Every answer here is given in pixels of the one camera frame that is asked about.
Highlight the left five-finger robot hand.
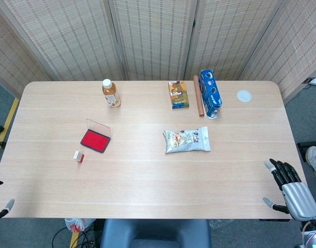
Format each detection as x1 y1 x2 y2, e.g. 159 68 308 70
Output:
0 167 16 224

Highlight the woven folding screen panel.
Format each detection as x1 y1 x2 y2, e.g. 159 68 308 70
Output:
0 0 129 81
108 0 199 81
237 0 316 104
184 0 288 81
0 2 54 99

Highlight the red ink pad clear lid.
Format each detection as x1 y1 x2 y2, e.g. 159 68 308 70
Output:
80 118 112 154

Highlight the white sneaker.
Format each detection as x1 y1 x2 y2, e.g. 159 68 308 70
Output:
305 145 316 182

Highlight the blue cookie box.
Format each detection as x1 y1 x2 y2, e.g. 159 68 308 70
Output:
200 69 223 119

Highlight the silver nut snack bag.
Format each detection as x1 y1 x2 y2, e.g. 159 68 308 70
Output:
162 126 211 154

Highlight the black equipment base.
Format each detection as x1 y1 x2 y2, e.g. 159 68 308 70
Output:
296 141 316 163

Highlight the yellow tea drink bottle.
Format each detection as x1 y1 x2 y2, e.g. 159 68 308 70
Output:
101 79 122 109

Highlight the right five-finger robot hand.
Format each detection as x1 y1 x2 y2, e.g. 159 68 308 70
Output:
263 158 316 222

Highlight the white round cable grommet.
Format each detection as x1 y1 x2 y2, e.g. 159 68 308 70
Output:
236 89 252 102

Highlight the wooden rolling pin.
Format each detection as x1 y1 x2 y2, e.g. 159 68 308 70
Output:
193 75 205 118

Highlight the orange blue snack box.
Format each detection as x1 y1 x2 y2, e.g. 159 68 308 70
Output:
168 80 190 110

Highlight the red white plastic bag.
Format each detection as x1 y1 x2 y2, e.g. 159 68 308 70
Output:
64 218 94 233

